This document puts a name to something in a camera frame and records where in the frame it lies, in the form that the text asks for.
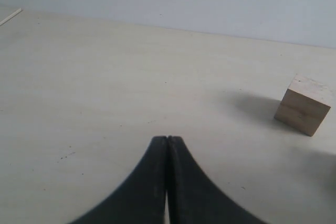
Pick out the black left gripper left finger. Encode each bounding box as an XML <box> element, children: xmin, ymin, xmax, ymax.
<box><xmin>72</xmin><ymin>136</ymin><xmax>167</xmax><ymax>223</ymax></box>

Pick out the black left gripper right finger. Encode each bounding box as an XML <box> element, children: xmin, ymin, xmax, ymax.
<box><xmin>166</xmin><ymin>136</ymin><xmax>264</xmax><ymax>223</ymax></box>

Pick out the second largest wooden cube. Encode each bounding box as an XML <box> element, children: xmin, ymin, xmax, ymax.
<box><xmin>274</xmin><ymin>74</ymin><xmax>333</xmax><ymax>136</ymax></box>

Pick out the white strip at table edge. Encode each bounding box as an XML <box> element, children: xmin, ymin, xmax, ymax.
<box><xmin>0</xmin><ymin>8</ymin><xmax>22</xmax><ymax>26</ymax></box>

